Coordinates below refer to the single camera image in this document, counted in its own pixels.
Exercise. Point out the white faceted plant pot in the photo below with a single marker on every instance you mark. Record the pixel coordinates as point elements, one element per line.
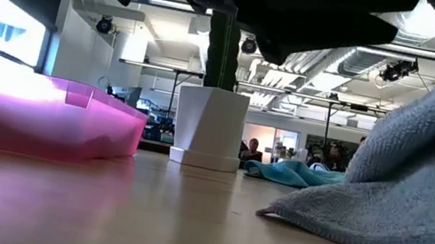
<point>210,125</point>

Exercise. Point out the black round ceiling speaker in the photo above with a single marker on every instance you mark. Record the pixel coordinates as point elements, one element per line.
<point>104,25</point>
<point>249,46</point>

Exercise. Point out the black aluminium table frame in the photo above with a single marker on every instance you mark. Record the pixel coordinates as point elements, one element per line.
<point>154,147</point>

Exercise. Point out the person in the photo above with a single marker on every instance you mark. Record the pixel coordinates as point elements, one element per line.
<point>253,148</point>
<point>361,140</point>

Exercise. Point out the black overhead camera frame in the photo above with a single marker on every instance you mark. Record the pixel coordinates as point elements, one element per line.
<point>174,87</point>
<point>327,123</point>

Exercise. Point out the gray microfiber towel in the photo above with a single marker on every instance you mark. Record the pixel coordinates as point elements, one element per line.
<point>423,176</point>

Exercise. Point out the green cactus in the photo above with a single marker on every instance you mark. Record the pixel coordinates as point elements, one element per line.
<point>221,60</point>

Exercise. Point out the black monitor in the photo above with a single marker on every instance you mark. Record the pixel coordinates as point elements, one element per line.
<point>132,95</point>

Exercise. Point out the pink plastic tray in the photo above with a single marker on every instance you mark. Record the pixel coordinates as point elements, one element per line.
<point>42,122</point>

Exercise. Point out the light blue microfiber towel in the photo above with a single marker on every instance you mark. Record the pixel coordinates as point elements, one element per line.
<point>289,173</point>

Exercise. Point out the black ceiling camera cluster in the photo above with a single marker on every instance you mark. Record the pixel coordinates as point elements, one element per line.
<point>394,72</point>

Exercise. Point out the silver ventilation duct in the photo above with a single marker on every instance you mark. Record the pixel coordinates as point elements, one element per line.
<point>358,63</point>

